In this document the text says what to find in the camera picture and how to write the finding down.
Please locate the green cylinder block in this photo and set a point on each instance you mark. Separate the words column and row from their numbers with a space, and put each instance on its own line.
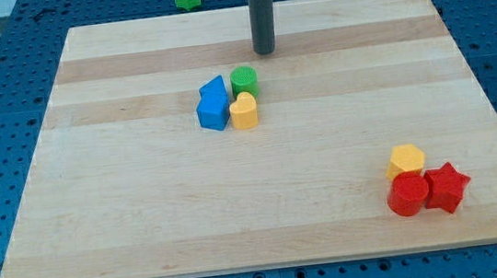
column 244, row 79

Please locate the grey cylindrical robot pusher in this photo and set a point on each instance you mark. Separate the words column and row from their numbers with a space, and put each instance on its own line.
column 262, row 26

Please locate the red star block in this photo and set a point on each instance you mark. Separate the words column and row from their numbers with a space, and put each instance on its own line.
column 447, row 185

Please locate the blue cube block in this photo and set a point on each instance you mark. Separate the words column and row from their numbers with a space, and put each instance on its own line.
column 213, row 111

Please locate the red cylinder block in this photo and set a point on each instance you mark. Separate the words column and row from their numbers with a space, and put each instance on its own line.
column 407, row 193

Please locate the yellow heart block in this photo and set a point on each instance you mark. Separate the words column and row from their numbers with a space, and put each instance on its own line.
column 244, row 111

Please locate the yellow hexagon block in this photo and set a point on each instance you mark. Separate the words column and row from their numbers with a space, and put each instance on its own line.
column 405, row 158

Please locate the wooden board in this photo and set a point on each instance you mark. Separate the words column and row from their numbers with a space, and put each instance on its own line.
column 125, row 183

